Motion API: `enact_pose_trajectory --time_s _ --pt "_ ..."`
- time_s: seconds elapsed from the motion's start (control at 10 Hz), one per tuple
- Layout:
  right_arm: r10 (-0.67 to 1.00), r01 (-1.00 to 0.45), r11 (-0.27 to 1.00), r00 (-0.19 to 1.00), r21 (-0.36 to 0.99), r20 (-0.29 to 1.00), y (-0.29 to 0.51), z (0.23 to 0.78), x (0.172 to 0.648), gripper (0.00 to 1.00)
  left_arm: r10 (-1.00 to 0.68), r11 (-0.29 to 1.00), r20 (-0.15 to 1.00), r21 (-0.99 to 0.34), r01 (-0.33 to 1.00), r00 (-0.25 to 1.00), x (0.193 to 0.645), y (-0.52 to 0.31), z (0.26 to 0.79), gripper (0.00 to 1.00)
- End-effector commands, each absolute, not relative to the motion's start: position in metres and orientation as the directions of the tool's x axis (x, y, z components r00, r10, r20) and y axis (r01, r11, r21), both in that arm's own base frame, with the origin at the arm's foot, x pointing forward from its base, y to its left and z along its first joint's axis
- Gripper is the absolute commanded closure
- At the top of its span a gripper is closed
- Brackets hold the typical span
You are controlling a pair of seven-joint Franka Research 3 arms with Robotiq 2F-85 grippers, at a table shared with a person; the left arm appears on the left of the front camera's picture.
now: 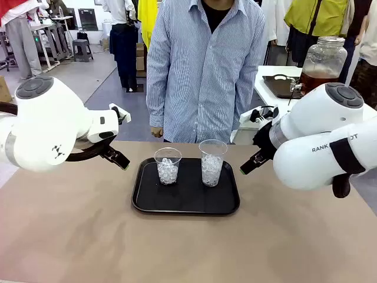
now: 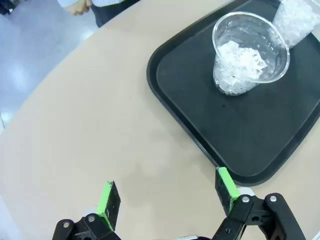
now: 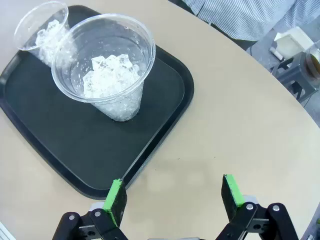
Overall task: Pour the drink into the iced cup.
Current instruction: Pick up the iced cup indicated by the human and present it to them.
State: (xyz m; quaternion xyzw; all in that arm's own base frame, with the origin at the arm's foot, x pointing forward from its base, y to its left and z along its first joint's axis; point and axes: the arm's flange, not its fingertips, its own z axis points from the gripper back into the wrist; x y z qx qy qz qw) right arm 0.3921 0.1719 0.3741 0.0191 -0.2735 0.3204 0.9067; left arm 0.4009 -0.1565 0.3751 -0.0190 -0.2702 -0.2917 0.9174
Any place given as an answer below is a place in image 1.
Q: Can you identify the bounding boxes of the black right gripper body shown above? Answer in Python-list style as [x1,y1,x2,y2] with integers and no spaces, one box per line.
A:
[252,121,278,156]

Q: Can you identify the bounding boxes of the tall clear iced cup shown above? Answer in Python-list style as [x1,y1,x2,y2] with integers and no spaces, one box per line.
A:
[199,139,229,187]

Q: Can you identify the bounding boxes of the short clear iced cup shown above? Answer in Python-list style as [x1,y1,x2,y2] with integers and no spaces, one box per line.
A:
[154,147,183,186]

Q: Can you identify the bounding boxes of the person's right forearm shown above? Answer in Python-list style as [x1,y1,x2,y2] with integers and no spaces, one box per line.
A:
[146,70,167,128]

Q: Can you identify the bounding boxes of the person's left forearm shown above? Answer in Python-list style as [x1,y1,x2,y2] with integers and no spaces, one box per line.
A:
[232,64,260,130]

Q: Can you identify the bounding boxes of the glass drink dispenser jar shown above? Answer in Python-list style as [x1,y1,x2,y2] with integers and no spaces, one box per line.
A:
[299,35,348,97]

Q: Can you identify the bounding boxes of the large black serving tray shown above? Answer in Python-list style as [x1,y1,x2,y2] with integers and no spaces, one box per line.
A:
[131,157,241,215]

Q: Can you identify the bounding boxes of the person in striped shirt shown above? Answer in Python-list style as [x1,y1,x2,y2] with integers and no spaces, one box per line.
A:
[146,0,266,144]

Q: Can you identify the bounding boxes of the brown cardboard box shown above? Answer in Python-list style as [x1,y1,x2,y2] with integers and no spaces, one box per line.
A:
[135,42,148,71]
[0,75,13,103]

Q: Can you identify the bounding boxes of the mannequin with dark blue skirt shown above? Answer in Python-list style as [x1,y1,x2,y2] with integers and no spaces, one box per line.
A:
[101,0,139,93]

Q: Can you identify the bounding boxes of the grey plastic stool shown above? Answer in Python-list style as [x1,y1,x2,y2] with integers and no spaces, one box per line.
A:
[72,38,94,62]

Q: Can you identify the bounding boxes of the yellow hanging cloth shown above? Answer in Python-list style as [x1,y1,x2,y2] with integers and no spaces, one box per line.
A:
[137,0,161,51]

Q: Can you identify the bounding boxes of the black framed board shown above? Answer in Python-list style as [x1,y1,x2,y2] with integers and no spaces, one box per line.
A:
[78,8,98,32]

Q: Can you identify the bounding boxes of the grey workbench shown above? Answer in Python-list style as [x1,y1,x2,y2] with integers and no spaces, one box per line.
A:
[29,16,74,67]

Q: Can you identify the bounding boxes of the person in grey trousers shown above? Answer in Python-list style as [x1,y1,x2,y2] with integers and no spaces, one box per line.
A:
[0,0,44,80]

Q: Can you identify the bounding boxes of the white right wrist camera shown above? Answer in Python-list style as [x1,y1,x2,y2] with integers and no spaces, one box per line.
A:
[240,105,279,124]

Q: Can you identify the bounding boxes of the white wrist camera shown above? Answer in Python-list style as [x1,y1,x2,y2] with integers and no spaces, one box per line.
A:
[108,103,132,123]
[240,105,279,124]

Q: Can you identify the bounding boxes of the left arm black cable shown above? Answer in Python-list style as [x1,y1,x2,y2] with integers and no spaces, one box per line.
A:
[0,101,116,162]

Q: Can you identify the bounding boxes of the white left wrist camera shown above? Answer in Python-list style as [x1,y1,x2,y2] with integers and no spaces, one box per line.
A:
[108,103,132,123]

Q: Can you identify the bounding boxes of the small black handled tray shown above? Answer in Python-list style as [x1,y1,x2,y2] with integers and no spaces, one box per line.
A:
[262,75,304,100]

